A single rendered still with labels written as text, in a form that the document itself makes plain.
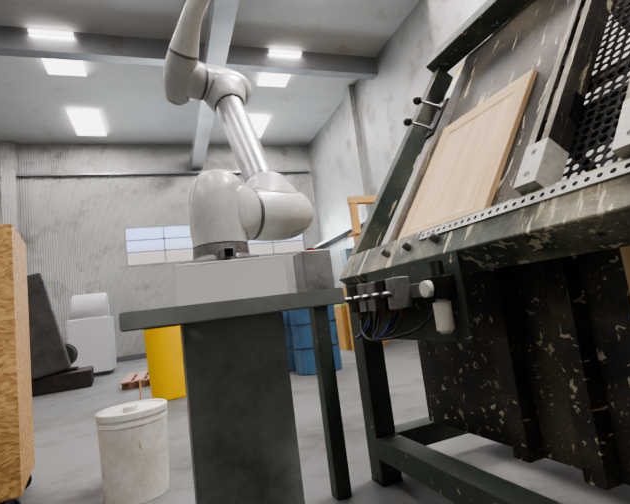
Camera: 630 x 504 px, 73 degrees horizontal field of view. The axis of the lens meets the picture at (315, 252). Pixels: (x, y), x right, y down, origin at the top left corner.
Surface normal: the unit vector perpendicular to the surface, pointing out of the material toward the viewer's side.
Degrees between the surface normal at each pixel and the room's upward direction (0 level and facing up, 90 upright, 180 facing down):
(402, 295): 90
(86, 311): 80
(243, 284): 90
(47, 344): 90
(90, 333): 90
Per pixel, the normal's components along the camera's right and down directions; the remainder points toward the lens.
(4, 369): 0.47, -0.17
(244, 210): 0.65, -0.17
